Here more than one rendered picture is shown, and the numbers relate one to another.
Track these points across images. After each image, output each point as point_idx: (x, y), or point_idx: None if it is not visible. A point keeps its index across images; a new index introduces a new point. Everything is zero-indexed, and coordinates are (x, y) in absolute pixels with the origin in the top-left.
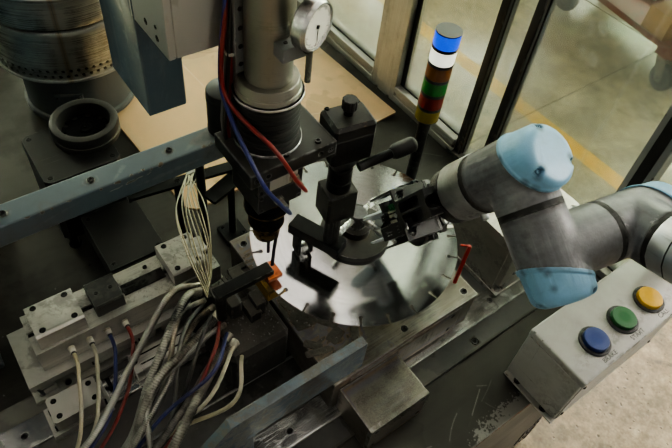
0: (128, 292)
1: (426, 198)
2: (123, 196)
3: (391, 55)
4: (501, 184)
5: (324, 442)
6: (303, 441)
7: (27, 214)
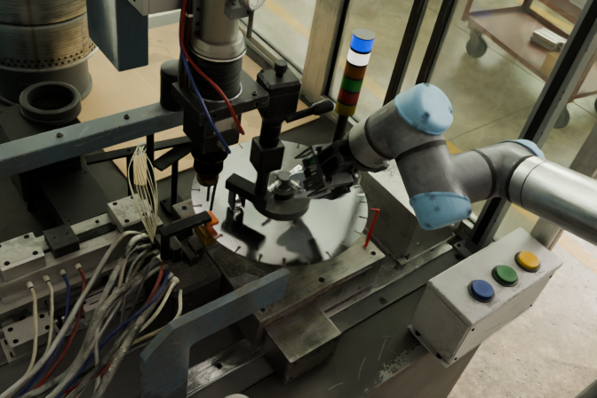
0: (82, 240)
1: (339, 148)
2: (85, 152)
3: (317, 67)
4: (397, 129)
5: (249, 376)
6: (230, 374)
7: (4, 157)
